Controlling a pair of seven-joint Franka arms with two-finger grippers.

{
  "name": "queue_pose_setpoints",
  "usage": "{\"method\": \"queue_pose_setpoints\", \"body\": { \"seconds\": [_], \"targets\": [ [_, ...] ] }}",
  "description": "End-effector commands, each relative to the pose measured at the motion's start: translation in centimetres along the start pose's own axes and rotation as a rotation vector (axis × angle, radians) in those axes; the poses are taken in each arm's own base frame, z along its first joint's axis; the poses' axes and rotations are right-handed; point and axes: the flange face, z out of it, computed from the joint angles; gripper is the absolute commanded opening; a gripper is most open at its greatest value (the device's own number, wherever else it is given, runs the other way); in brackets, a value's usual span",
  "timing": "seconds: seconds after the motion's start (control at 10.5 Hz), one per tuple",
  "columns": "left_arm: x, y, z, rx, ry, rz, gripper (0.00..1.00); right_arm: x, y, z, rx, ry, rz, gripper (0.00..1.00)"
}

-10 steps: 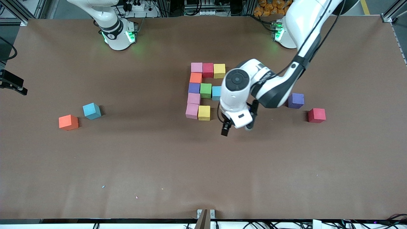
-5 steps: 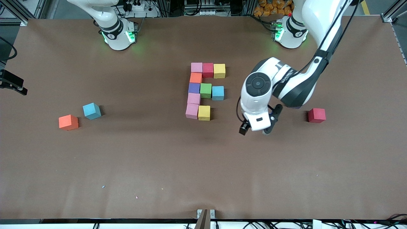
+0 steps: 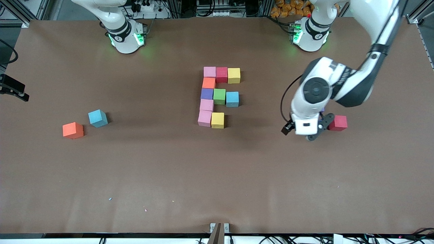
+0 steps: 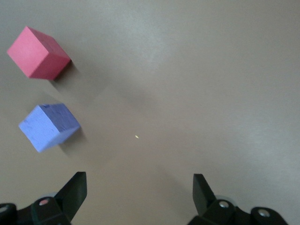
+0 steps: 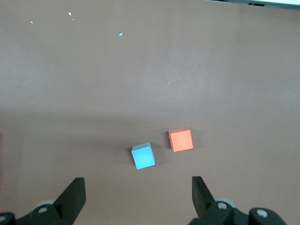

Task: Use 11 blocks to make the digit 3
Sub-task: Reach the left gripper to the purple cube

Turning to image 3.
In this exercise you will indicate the blue foam cube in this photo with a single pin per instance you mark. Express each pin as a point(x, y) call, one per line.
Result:
point(232, 99)
point(97, 118)

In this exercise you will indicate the yellow foam cube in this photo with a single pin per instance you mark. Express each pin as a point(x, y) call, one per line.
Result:
point(217, 120)
point(234, 76)

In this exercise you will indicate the green foam cube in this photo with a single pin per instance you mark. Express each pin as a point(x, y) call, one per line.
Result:
point(219, 96)

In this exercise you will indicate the pink foam cube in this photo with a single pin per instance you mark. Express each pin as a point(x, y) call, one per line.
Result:
point(206, 105)
point(210, 72)
point(204, 118)

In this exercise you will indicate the red foam cube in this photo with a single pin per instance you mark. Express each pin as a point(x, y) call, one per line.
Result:
point(222, 74)
point(339, 123)

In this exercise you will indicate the orange foam cube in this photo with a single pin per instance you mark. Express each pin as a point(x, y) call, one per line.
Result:
point(73, 130)
point(209, 83)

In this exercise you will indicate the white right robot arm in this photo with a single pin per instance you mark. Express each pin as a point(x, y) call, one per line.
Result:
point(123, 37)

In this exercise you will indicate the bag of orange snacks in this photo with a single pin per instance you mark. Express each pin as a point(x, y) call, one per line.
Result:
point(288, 8)

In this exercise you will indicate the black equipment rack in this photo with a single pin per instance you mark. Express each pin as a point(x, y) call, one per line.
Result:
point(252, 8)

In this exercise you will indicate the small white power strip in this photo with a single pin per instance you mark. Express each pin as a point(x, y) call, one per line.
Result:
point(222, 13)

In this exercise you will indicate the large white power strip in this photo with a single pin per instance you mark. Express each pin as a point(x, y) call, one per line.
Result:
point(154, 14)

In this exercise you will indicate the aluminium frame profile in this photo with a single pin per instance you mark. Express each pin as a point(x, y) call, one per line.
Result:
point(414, 18)
point(17, 12)

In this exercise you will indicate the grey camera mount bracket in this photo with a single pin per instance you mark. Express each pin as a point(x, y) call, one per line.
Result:
point(217, 235)

